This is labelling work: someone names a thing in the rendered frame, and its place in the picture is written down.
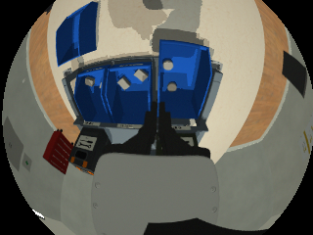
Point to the blue bin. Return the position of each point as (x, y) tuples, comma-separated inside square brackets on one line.
[(191, 73), (76, 35), (129, 106), (91, 101)]

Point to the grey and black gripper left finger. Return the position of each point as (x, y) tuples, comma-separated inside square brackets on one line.
[(139, 143)]

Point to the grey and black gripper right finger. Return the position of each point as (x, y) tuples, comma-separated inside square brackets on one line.
[(172, 144)]

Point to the small beige block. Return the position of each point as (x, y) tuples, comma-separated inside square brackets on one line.
[(124, 83), (142, 75)]

